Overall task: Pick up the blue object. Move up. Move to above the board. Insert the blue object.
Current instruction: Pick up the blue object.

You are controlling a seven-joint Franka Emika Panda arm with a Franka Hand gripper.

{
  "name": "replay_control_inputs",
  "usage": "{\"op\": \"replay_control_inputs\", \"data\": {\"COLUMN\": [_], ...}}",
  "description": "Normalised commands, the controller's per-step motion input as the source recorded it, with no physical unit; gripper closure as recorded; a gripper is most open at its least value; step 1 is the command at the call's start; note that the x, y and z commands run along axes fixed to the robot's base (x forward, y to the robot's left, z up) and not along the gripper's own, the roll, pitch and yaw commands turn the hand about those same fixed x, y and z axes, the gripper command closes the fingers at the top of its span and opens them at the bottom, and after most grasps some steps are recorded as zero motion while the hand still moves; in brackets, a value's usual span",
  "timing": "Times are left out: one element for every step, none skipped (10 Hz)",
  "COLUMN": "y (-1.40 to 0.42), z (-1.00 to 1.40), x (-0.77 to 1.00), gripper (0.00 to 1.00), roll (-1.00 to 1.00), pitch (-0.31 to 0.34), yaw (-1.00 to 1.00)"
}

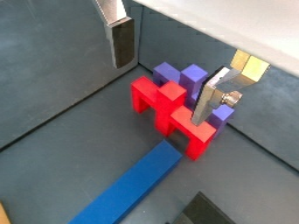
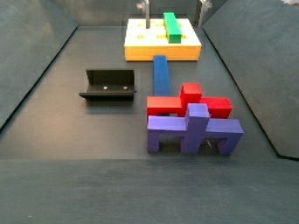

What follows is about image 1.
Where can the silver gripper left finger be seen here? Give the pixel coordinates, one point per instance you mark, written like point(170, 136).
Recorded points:
point(120, 30)

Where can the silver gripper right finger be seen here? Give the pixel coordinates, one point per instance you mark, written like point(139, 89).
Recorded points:
point(220, 88)

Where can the blue long bar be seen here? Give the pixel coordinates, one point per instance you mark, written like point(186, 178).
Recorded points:
point(112, 205)

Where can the yellow slotted board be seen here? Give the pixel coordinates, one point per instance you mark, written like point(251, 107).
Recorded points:
point(4, 219)

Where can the purple notched block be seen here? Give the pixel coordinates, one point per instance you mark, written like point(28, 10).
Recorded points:
point(190, 79)

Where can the red notched block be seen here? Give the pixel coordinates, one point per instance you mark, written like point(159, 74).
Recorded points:
point(172, 116)

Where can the black notched block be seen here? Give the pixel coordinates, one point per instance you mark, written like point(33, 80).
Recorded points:
point(202, 212)

